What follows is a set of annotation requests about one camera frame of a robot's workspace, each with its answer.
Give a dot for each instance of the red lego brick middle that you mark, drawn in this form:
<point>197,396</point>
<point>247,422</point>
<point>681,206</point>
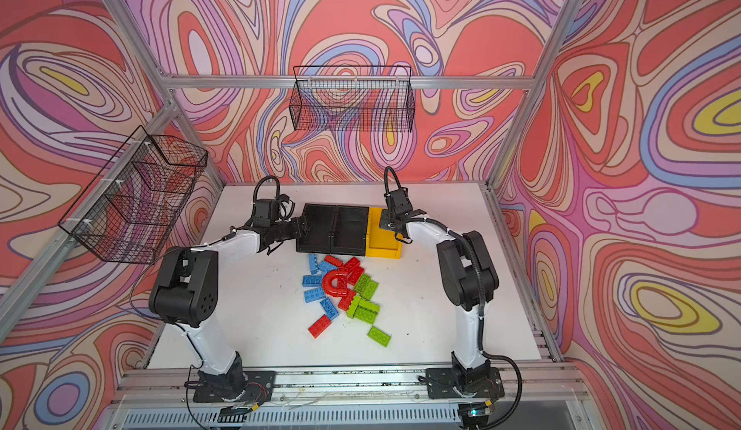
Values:
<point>346,300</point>

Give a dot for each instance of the red lego brick top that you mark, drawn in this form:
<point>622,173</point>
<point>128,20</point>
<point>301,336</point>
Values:
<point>353,270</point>

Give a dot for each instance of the black wire basket left wall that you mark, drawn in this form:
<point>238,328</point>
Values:
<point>127,212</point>

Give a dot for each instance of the red lego brick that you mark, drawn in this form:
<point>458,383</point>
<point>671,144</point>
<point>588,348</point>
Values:
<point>320,326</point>
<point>353,270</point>
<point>346,300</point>

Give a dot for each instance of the blue lego brick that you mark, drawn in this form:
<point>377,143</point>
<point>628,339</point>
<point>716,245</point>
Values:
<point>312,281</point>
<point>314,294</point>
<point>313,261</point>
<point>329,309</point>

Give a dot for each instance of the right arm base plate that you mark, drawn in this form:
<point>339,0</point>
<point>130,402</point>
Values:
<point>450,383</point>

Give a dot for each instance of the black plastic bin middle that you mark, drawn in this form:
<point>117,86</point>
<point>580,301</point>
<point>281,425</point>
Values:
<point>350,230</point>

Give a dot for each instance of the blue lego brick top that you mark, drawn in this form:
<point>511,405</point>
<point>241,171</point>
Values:
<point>313,261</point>

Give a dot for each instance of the green lego brick front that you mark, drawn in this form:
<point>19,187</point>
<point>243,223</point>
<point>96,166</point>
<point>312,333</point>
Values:
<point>379,336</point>

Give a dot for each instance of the aluminium front rail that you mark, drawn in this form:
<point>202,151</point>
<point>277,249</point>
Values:
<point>538,395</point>

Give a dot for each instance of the yellow plastic bin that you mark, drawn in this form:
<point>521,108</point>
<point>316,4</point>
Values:
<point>381,243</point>

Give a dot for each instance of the red lego brick front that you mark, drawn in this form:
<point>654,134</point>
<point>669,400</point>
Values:
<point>320,326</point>

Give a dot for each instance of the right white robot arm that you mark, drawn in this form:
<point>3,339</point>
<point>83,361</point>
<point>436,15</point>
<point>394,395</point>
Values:
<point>468,277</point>

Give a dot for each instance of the black wire basket back wall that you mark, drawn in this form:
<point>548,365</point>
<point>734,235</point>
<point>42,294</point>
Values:
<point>352,98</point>

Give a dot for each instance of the green lego brick pair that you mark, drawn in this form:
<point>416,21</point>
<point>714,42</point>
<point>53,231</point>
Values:
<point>366,287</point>

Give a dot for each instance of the black plastic bin left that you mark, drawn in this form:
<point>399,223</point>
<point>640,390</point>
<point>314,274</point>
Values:
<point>321,221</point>

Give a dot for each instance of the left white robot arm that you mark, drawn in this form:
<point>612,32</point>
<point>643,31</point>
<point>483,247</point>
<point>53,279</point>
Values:
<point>186,290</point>

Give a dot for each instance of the black wire basket wall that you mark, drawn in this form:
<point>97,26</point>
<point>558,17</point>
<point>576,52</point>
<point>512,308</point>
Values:
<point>127,212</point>
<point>352,98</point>

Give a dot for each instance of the black plastic bin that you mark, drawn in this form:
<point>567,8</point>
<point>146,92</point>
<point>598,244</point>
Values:
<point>350,230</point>
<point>321,221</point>

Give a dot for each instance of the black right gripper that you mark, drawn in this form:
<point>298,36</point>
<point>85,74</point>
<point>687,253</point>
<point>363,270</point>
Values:
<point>386,222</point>

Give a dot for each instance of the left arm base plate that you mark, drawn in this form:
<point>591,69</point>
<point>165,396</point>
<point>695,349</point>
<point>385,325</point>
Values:
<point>253,386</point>

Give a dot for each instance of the green lego brick narrow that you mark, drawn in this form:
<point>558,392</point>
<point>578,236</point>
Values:
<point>353,306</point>

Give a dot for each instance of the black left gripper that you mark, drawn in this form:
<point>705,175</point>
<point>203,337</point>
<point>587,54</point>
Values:
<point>296,225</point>

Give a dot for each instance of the green lego brick large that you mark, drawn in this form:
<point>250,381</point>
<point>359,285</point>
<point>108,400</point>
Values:
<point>367,312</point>

